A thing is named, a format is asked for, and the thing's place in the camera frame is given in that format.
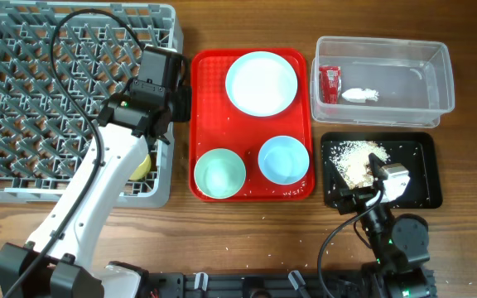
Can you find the food scraps and rice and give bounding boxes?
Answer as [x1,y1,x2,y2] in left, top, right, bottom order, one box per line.
[330,141,390,189]

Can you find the black waste tray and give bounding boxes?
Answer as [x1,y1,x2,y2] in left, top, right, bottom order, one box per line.
[320,132,443,209]

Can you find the red plastic tray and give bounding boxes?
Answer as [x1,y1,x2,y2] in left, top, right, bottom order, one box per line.
[189,48,316,202]

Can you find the clear plastic bin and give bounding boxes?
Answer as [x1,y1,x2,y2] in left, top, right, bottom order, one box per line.
[310,36,455,127]

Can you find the white napkin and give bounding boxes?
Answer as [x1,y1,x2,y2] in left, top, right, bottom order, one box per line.
[341,88,379,103]

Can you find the green bowl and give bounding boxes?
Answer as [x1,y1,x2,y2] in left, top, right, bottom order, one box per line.
[194,148,247,199]

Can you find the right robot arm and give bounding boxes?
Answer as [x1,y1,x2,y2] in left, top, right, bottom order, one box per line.
[317,153,437,298]

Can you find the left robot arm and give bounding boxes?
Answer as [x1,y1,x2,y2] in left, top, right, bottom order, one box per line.
[0,46,192,297]

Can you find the light blue plate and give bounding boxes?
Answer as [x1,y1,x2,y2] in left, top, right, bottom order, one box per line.
[224,51,298,118]

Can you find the yellow plastic cup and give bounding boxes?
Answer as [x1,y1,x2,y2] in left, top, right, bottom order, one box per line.
[129,154,152,181]

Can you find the red ketchup sachet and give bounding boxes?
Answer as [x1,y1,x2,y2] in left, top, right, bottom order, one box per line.
[319,65,341,104]

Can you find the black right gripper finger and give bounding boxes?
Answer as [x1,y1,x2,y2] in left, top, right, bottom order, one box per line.
[369,153,384,186]
[327,160,350,195]

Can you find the grey dishwasher rack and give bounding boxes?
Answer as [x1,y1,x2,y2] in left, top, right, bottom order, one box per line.
[0,1,183,204]

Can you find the blue bowl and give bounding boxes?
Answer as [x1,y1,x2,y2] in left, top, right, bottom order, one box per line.
[258,136,310,185]

